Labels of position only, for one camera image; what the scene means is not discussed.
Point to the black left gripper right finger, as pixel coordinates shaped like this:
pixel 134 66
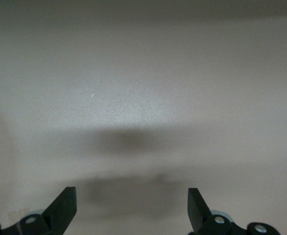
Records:
pixel 197 213

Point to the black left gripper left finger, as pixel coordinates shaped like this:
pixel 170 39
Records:
pixel 60 215

